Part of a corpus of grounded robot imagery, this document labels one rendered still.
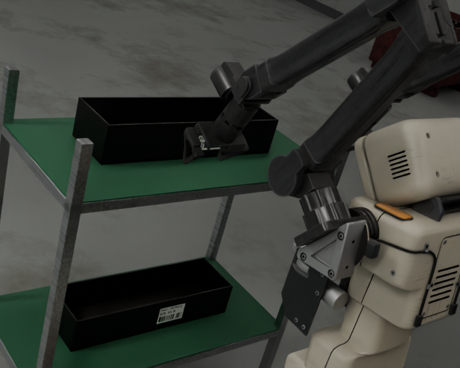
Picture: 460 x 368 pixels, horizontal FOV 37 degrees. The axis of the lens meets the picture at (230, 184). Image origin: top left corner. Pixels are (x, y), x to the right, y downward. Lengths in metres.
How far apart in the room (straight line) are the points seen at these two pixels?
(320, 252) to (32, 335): 1.12
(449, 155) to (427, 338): 2.10
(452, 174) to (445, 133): 0.08
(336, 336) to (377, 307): 0.14
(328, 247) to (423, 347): 2.09
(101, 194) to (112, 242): 1.63
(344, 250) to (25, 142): 0.93
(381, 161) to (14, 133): 0.98
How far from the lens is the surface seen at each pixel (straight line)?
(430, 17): 1.10
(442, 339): 3.42
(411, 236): 1.25
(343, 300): 1.44
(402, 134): 1.28
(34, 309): 2.24
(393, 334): 1.49
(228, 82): 1.42
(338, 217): 1.23
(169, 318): 2.24
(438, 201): 1.31
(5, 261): 3.03
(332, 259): 1.23
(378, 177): 1.32
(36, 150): 1.80
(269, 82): 1.31
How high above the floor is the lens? 1.74
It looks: 25 degrees down
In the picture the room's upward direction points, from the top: 16 degrees clockwise
